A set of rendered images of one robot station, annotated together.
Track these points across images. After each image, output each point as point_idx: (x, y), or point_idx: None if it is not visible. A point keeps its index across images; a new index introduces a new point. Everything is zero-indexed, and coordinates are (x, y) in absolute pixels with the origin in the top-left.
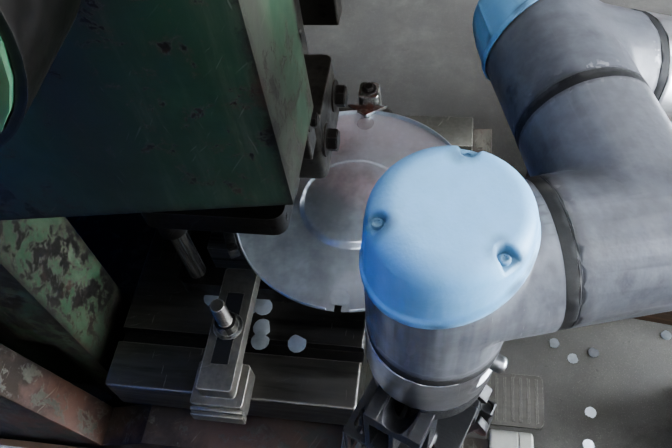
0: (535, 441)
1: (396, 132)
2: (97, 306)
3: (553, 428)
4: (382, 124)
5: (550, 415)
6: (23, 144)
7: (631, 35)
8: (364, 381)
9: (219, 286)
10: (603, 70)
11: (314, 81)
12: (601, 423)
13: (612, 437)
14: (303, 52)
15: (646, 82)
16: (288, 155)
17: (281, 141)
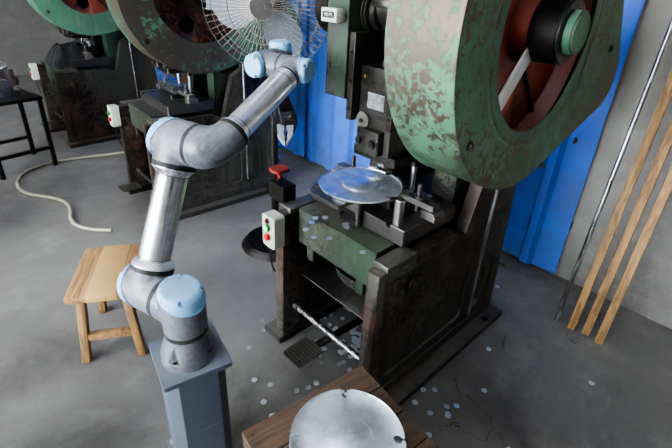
0: (285, 386)
1: (376, 199)
2: None
3: (282, 396)
4: (383, 199)
5: (287, 400)
6: None
7: (284, 62)
8: (321, 201)
9: None
10: (281, 54)
11: (372, 130)
12: (264, 415)
13: (255, 413)
14: (384, 132)
15: (276, 60)
16: (328, 82)
17: (327, 75)
